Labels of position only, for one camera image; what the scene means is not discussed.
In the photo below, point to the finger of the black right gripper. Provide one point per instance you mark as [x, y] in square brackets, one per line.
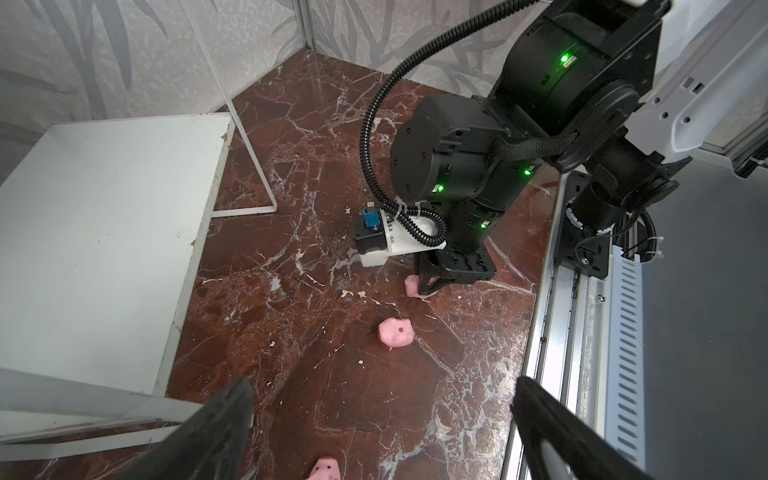
[429, 284]

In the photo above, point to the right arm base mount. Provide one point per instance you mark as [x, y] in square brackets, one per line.
[622, 182]

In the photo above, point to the pink pig toy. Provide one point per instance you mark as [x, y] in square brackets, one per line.
[412, 283]
[325, 468]
[396, 333]

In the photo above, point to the white two-tier metal shelf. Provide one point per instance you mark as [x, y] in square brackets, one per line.
[116, 121]

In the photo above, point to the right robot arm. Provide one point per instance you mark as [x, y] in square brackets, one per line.
[626, 90]

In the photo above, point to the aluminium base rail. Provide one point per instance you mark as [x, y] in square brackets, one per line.
[668, 360]

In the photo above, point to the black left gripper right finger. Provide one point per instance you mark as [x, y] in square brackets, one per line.
[558, 445]

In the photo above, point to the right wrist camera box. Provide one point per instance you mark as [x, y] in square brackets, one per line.
[378, 237]

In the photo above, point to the aluminium enclosure frame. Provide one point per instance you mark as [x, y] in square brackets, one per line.
[305, 25]

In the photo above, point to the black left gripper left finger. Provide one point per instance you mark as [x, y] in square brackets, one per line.
[209, 445]

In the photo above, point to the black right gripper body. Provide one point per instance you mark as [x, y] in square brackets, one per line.
[457, 267]

